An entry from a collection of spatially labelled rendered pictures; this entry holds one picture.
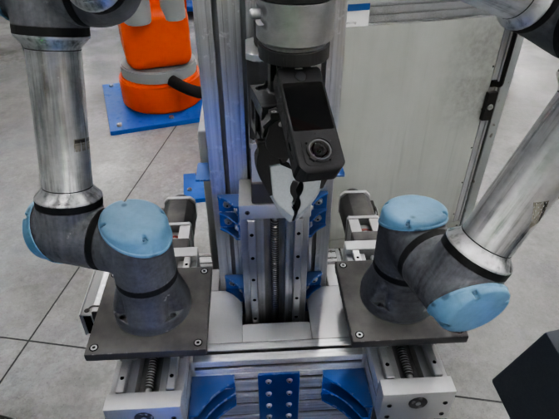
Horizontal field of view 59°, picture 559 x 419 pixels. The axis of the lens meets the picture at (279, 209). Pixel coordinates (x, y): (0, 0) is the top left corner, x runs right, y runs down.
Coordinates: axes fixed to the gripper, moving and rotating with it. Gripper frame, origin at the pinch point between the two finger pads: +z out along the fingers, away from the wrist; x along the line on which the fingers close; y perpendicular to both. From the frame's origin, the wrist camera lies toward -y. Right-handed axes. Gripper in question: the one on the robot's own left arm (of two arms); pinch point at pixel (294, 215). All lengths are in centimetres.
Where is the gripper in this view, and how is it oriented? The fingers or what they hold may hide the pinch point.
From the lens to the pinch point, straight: 58.8
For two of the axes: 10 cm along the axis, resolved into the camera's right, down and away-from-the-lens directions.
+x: -9.7, 1.5, -2.1
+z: -0.1, 8.0, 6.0
